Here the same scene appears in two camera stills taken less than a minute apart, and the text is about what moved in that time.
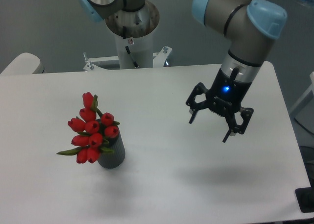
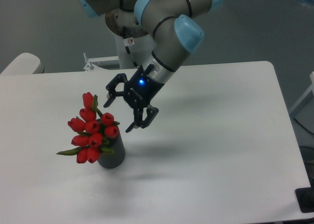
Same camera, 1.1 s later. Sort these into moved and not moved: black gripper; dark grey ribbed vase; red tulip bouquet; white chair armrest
Moved: black gripper
Not moved: dark grey ribbed vase; white chair armrest; red tulip bouquet
